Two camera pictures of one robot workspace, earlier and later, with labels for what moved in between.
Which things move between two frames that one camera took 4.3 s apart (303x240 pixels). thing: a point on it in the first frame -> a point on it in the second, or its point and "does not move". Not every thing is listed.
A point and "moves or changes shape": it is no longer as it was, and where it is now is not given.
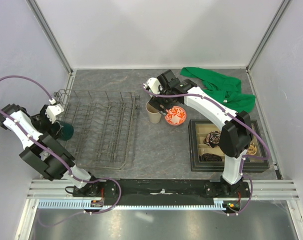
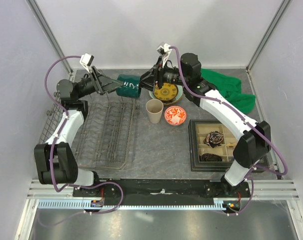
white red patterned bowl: [176, 116] does not move
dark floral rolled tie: [212, 139] does not move
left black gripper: [49, 130] -> [104, 84]
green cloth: [226, 90] does not move
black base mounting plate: [130, 191] does not move
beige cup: [154, 114] does not move
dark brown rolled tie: [208, 157] does not move
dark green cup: [67, 132] moves or changes shape
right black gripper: [156, 101] -> [156, 72]
